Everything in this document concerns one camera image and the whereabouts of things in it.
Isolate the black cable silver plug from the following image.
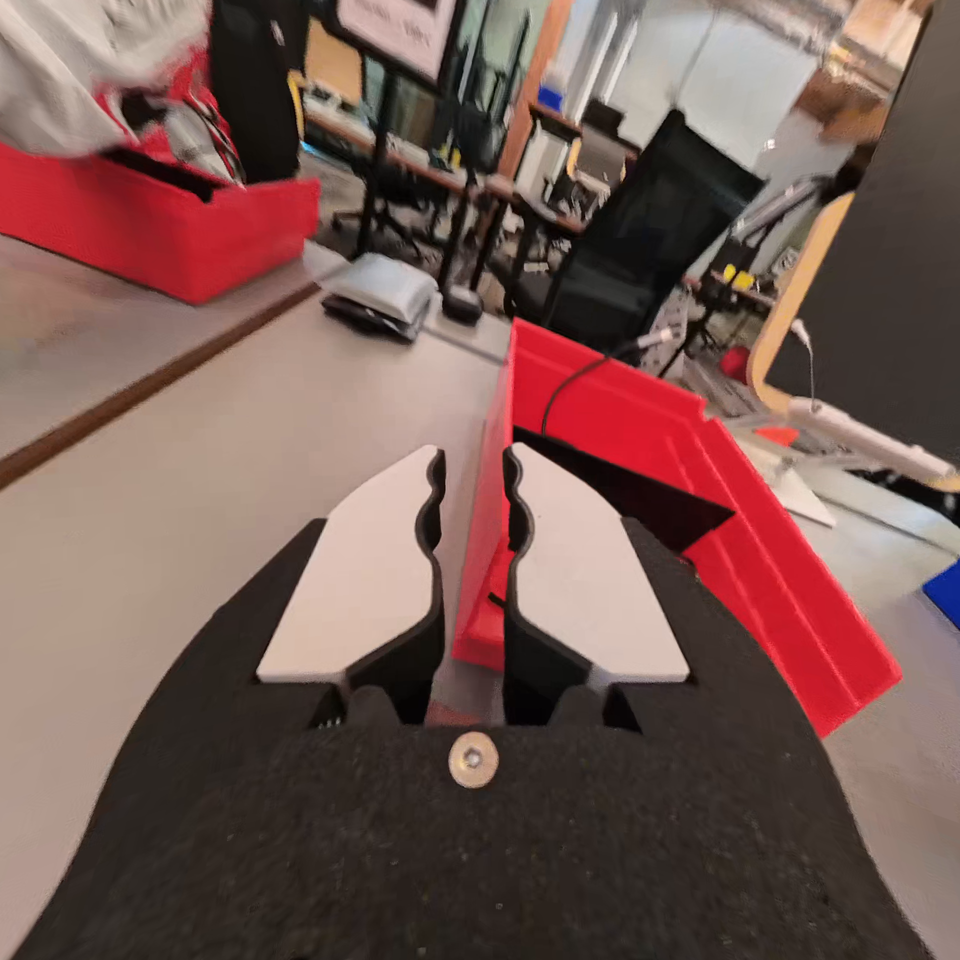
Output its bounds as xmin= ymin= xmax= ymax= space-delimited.
xmin=540 ymin=328 xmax=678 ymax=438

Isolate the blue plastic bin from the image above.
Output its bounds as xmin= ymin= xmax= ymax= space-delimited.
xmin=922 ymin=556 xmax=960 ymax=630

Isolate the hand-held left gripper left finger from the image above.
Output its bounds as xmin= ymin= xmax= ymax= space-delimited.
xmin=255 ymin=444 xmax=448 ymax=726

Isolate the wood-framed black panel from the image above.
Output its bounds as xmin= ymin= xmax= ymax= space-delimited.
xmin=748 ymin=0 xmax=960 ymax=489

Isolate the red plastic bin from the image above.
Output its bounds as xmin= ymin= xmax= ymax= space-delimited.
xmin=452 ymin=317 xmax=903 ymax=741
xmin=0 ymin=141 xmax=322 ymax=306

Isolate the white light bar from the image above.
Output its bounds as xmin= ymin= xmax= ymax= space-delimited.
xmin=786 ymin=396 xmax=960 ymax=492

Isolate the tag pattern sign board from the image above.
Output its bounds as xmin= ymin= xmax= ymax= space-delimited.
xmin=333 ymin=0 xmax=460 ymax=85

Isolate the black sign easel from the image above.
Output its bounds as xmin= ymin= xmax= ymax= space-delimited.
xmin=352 ymin=60 xmax=421 ymax=260

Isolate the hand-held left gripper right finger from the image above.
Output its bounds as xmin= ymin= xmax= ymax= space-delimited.
xmin=501 ymin=441 xmax=691 ymax=726

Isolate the black office chair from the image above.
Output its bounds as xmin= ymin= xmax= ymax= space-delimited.
xmin=506 ymin=108 xmax=768 ymax=354

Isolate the black bin divider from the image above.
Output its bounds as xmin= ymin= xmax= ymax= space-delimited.
xmin=512 ymin=426 xmax=738 ymax=558

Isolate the dark cloth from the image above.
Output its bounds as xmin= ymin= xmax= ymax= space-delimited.
xmin=210 ymin=0 xmax=310 ymax=183

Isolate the grey folded case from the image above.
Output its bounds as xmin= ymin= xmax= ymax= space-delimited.
xmin=321 ymin=252 xmax=441 ymax=344

